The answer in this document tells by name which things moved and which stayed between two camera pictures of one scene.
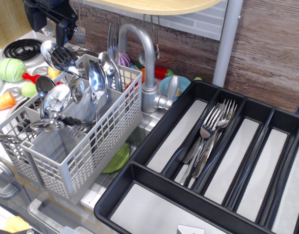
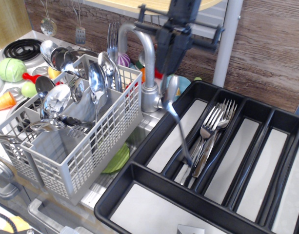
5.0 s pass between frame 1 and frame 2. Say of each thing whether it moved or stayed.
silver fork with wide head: moved
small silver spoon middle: stayed
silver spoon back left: stayed
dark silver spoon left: stayed
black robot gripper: moved
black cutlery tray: stayed
